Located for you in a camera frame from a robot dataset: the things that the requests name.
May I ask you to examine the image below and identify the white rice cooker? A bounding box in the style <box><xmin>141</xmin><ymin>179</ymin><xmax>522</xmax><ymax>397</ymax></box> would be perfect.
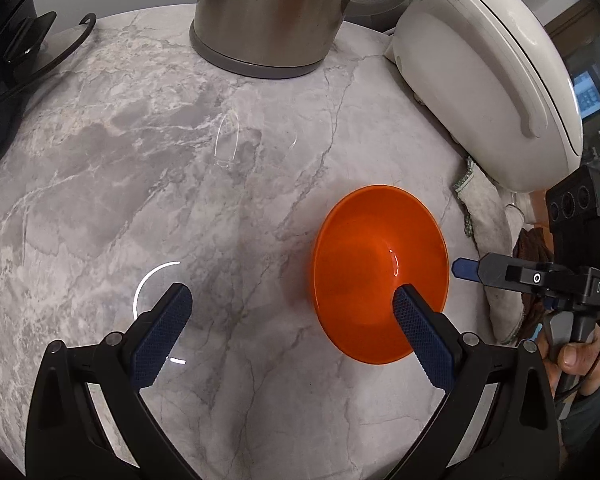
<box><xmin>384</xmin><ymin>0</ymin><xmax>585</xmax><ymax>193</ymax></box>

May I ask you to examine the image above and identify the person's right hand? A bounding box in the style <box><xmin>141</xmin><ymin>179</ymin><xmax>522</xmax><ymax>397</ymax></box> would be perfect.
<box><xmin>536</xmin><ymin>325</ymin><xmax>600</xmax><ymax>398</ymax></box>

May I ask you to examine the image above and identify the display screen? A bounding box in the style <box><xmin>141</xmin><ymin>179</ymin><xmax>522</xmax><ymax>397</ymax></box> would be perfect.
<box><xmin>570</xmin><ymin>67</ymin><xmax>600</xmax><ymax>122</ymax></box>

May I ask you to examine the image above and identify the person's right forearm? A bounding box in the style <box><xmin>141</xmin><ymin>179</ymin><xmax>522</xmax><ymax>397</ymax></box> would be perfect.
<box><xmin>562</xmin><ymin>345</ymin><xmax>600</xmax><ymax>461</ymax></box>

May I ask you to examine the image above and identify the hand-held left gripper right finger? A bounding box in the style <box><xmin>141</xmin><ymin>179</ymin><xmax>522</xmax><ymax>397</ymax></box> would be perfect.
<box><xmin>392</xmin><ymin>284</ymin><xmax>563</xmax><ymax>480</ymax></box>

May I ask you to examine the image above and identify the white towel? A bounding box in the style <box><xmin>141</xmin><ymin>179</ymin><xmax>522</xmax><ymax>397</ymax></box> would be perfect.
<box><xmin>452</xmin><ymin>155</ymin><xmax>533</xmax><ymax>346</ymax></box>

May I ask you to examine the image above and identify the stainless steel kettle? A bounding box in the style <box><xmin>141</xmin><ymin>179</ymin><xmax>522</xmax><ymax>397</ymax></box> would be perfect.
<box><xmin>189</xmin><ymin>0</ymin><xmax>428</xmax><ymax>80</ymax></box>

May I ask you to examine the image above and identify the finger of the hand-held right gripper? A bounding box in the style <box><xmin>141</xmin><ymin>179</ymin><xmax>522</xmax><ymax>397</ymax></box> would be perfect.
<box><xmin>452</xmin><ymin>257</ymin><xmax>482</xmax><ymax>282</ymax></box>
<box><xmin>480</xmin><ymin>253</ymin><xmax>583</xmax><ymax>301</ymax></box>

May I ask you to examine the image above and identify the black appliance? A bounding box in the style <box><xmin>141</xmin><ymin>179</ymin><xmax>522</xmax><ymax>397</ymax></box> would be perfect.
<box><xmin>0</xmin><ymin>0</ymin><xmax>57</xmax><ymax>111</ymax></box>

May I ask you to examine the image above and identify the orange plastic bowl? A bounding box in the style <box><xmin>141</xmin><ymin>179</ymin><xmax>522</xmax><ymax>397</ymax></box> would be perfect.
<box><xmin>312</xmin><ymin>185</ymin><xmax>450</xmax><ymax>365</ymax></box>

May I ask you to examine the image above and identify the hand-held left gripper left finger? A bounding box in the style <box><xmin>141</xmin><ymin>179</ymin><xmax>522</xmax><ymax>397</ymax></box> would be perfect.
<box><xmin>25</xmin><ymin>282</ymin><xmax>201</xmax><ymax>480</ymax></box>

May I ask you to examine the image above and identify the brown cloth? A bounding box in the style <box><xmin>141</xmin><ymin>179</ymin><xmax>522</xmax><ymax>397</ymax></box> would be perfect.
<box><xmin>512</xmin><ymin>227</ymin><xmax>553</xmax><ymax>331</ymax></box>

